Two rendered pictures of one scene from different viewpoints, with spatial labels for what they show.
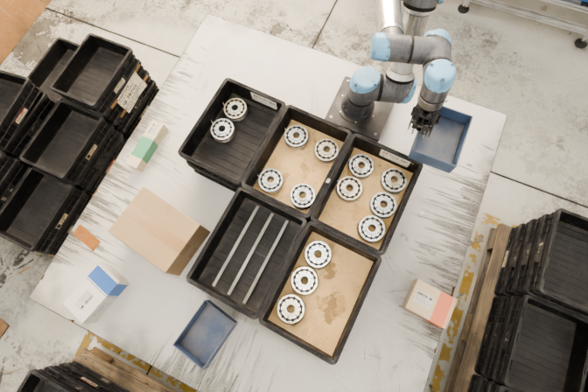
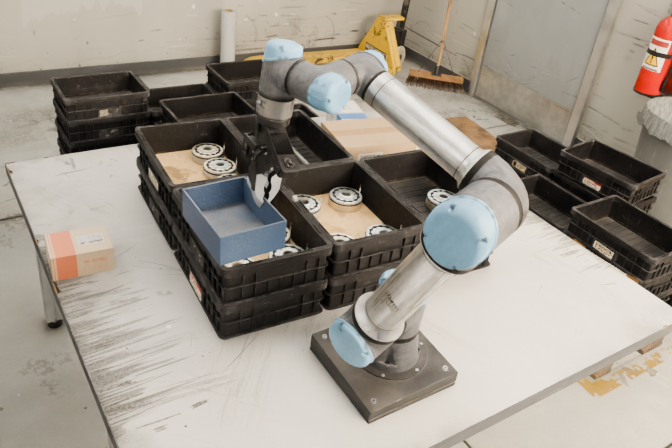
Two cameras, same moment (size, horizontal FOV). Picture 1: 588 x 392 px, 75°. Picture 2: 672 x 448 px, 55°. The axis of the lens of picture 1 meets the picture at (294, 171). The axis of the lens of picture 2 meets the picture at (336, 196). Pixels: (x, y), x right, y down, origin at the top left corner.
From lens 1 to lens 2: 192 cm
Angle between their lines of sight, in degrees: 68
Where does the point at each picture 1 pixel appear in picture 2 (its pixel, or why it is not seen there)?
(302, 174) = (330, 224)
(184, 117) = not seen: hidden behind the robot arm
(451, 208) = (133, 357)
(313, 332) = (171, 157)
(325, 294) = (191, 176)
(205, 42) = (622, 290)
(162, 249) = (343, 127)
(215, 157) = (412, 189)
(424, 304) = (85, 236)
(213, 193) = not seen: hidden behind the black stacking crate
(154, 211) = (385, 136)
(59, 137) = (558, 214)
